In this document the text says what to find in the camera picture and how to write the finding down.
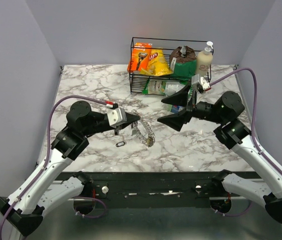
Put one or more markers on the black key tag with key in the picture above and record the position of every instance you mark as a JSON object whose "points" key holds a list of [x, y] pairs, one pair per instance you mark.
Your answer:
{"points": [[121, 143]]}

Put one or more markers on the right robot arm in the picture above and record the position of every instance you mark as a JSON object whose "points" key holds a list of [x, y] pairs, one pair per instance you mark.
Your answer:
{"points": [[237, 137]]}

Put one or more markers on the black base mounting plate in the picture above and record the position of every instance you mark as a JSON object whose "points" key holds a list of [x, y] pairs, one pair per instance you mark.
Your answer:
{"points": [[148, 190]]}

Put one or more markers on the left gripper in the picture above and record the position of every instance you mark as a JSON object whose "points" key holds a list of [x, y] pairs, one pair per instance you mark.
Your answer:
{"points": [[131, 118]]}

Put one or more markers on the brown and green bag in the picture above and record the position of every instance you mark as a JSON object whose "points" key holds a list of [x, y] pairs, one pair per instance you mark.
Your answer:
{"points": [[183, 63]]}

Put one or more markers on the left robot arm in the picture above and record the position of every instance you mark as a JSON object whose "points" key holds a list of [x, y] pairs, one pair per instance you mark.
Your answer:
{"points": [[27, 206]]}

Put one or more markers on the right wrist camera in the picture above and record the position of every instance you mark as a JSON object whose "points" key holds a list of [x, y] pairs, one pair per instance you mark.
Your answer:
{"points": [[200, 84]]}

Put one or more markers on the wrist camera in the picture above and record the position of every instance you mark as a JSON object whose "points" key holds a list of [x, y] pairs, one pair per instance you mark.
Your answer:
{"points": [[116, 117], [200, 84]]}

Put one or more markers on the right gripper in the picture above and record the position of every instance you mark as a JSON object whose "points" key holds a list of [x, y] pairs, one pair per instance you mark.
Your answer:
{"points": [[177, 120]]}

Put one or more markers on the green white snack bag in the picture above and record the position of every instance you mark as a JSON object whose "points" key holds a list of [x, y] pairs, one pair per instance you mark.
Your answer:
{"points": [[163, 87]]}

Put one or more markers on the blue green sponge pack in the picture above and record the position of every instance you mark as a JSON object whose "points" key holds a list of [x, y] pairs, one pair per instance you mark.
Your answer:
{"points": [[174, 108]]}

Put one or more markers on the orange razor box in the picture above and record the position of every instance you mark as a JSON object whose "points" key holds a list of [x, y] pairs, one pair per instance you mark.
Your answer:
{"points": [[139, 57]]}

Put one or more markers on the cream lotion pump bottle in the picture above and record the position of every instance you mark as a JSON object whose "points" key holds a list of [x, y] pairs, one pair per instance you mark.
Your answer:
{"points": [[204, 59]]}

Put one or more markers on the yellow chips bag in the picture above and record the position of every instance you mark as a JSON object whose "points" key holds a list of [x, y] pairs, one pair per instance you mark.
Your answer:
{"points": [[157, 64]]}

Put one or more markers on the black wire rack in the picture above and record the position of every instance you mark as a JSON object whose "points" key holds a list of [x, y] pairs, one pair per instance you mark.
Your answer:
{"points": [[138, 81]]}

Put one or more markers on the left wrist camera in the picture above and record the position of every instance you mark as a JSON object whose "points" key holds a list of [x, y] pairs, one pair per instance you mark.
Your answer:
{"points": [[116, 117]]}

